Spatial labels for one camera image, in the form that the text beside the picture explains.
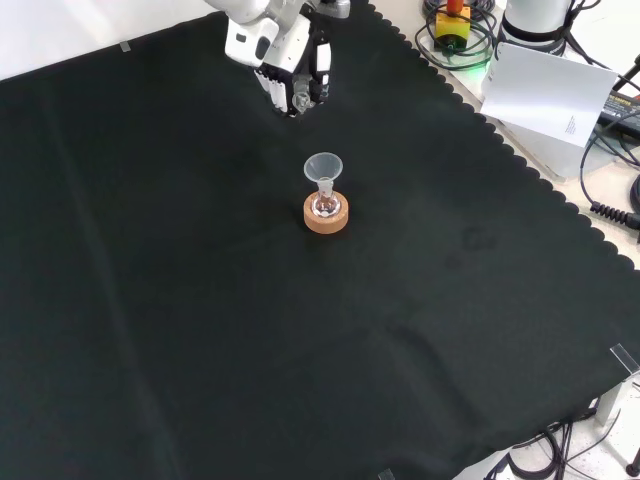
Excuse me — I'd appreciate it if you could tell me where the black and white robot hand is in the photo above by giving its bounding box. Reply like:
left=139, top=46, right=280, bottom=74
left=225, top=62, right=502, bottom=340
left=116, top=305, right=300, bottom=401
left=252, top=10, right=335, bottom=120

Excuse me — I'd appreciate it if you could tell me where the clear graduated cylinder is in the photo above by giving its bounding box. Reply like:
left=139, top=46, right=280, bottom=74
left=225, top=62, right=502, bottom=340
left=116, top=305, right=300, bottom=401
left=292, top=75, right=314, bottom=114

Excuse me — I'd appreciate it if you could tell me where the clear plastic funnel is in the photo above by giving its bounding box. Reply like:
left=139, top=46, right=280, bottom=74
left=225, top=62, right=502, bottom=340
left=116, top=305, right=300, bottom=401
left=303, top=153, right=344, bottom=183

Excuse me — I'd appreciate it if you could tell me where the round-bottom glass flask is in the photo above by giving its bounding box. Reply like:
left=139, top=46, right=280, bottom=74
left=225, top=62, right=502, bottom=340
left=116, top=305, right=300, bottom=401
left=310, top=178, right=342, bottom=218

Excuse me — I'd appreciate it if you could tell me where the yellow stop button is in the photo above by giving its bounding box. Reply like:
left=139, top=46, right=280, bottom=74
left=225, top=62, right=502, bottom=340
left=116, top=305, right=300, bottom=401
left=433, top=0, right=473, bottom=54

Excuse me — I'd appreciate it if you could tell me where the pale board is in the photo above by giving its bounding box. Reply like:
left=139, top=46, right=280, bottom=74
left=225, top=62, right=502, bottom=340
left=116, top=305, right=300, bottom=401
left=479, top=41, right=620, bottom=149

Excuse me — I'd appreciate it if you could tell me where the black cloth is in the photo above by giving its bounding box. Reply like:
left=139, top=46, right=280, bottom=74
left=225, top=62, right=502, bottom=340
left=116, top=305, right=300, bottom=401
left=0, top=0, right=640, bottom=480

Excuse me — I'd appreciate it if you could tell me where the black power adapter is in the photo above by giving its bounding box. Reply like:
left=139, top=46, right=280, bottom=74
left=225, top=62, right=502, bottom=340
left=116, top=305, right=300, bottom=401
left=596, top=91, right=640, bottom=135

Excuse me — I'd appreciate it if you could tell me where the white bench leg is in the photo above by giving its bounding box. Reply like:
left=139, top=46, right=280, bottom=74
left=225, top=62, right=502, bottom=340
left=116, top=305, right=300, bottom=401
left=593, top=375, right=640, bottom=427

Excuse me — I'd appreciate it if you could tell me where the black looped cable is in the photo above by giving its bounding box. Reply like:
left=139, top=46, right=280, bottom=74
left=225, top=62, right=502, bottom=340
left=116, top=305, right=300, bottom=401
left=413, top=0, right=501, bottom=71

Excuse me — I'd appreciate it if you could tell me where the cork ring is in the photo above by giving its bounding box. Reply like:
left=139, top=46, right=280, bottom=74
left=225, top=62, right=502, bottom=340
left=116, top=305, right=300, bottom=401
left=302, top=191, right=350, bottom=234

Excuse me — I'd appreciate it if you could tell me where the grey base plate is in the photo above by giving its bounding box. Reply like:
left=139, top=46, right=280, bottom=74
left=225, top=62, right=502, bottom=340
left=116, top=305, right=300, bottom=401
left=492, top=119, right=609, bottom=182

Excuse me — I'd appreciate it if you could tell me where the black cable bundle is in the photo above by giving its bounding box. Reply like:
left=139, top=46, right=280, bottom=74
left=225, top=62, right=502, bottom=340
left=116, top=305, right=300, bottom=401
left=482, top=389, right=640, bottom=480

